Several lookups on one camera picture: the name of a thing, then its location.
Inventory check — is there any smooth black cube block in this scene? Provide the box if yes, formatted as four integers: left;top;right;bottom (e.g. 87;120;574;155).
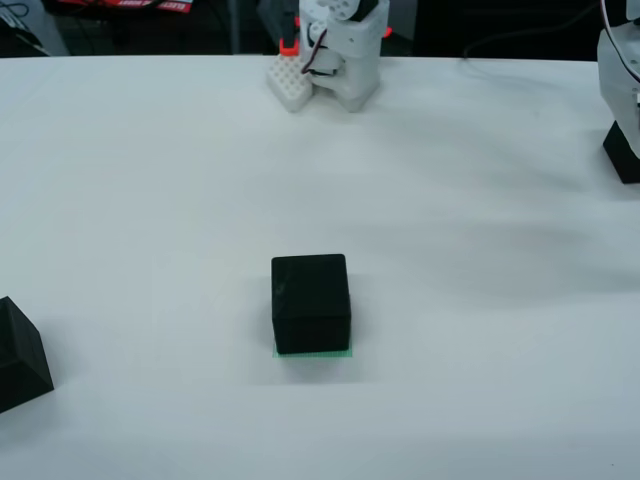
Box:
601;119;640;185
270;253;353;357

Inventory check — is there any black cube block with seams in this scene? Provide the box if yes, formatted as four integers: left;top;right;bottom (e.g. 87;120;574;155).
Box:
0;295;56;415

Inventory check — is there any white perforated base block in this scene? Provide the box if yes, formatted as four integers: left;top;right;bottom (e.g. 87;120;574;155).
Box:
265;53;315;113

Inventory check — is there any green striped square marker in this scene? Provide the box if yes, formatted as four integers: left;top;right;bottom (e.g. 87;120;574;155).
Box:
271;343;356;360

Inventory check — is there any red printed sign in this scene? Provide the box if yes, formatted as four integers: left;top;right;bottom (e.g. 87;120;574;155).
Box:
89;0;196;14

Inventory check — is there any red white servo wire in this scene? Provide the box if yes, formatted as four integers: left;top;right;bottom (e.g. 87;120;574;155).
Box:
599;0;640;101
299;28;329;78

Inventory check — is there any black camera cable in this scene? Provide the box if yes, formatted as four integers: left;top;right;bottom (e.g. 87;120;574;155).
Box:
461;21;602;62

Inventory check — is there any black cable bundle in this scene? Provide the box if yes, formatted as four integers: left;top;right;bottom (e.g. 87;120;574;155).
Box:
0;1;52;56

